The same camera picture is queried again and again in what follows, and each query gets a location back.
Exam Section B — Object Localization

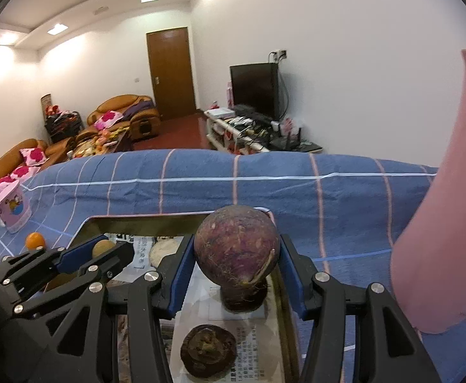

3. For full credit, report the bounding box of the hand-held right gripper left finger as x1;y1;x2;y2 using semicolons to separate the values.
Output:
49;235;196;383

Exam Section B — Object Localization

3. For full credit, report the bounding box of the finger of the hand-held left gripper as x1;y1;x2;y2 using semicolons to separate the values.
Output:
11;243;135;318
0;235;107;292

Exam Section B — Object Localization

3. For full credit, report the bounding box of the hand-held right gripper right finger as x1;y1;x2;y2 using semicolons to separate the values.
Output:
280;235;443;383

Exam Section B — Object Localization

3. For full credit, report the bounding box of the orange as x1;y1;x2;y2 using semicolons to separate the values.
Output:
92;239;116;258
26;232;45;251

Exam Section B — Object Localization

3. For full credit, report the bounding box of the pink tin box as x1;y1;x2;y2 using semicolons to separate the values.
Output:
43;207;302;383

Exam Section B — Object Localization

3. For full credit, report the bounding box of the dark purple fruit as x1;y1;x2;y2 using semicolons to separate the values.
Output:
220;279;269;312

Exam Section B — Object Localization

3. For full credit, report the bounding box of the purple round root vegetable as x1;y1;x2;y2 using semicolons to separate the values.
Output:
194;205;281;288

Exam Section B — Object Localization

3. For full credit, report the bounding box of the dark brown mushroom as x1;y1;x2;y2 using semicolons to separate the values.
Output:
180;324;237;378

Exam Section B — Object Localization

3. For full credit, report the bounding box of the printed paper liner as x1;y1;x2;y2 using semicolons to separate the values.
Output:
105;231;281;383

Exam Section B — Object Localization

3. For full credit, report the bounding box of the pink cartoon mug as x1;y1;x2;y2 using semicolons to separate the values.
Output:
0;181;32;234

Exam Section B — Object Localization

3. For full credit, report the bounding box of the pink floral pillow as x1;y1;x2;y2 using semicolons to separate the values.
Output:
0;176;20;196
10;165;40;180
95;111;124;128
19;147;46;166

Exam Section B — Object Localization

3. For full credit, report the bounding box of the blue plaid cloth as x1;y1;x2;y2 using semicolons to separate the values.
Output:
0;148;466;383

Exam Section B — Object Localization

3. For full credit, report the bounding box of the cluttered coffee table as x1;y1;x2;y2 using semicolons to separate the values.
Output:
66;125;132;160

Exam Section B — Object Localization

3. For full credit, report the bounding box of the brown leather sofa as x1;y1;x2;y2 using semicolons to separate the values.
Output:
0;139;78;204

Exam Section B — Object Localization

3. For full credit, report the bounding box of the black storage rack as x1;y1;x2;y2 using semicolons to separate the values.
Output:
43;109;83;144

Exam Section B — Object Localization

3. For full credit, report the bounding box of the black router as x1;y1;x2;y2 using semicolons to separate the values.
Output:
270;128;311;149

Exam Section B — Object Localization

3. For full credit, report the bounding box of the purple cloth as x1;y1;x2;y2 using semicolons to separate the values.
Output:
123;101;154;118

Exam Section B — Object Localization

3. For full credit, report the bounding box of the brown leather armchair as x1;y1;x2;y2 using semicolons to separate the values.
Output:
87;95;162;142

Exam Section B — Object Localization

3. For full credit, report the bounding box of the white television stand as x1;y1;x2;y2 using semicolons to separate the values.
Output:
204;108;324;156

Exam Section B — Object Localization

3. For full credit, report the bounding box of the pink electric kettle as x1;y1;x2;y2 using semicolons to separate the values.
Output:
390;44;466;335

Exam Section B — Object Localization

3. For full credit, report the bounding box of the brown wooden door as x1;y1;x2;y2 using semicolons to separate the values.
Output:
146;27;197;121

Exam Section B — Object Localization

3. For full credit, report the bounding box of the black television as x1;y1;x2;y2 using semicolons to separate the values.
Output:
230;63;280;122

